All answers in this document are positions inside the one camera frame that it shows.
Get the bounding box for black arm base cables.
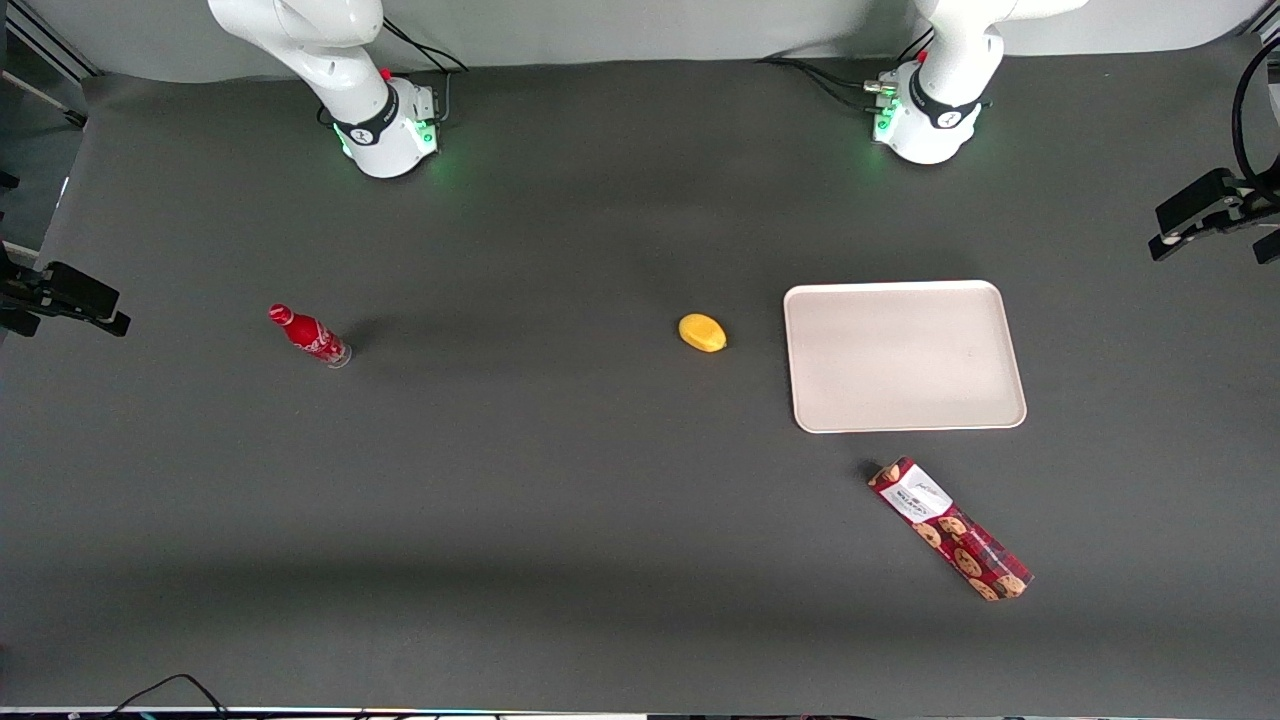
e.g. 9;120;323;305
380;15;471;126
758;55;901;116

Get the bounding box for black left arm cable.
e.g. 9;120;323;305
1231;38;1280;196

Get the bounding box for black right arm base cables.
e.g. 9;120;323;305
380;15;471;126

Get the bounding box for black left arm base cables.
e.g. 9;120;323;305
758;55;901;116

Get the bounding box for thin black floor cable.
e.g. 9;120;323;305
100;673;231;720

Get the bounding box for pale pink rectangular tray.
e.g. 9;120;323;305
783;280;1029;435

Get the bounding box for aluminium frame bar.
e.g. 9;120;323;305
0;0;101;83

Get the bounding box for red cola bottle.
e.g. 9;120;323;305
267;303;354;370

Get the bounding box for red cookie box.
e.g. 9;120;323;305
867;456;1035;603

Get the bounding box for yellow lemon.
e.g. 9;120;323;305
678;313;728;354

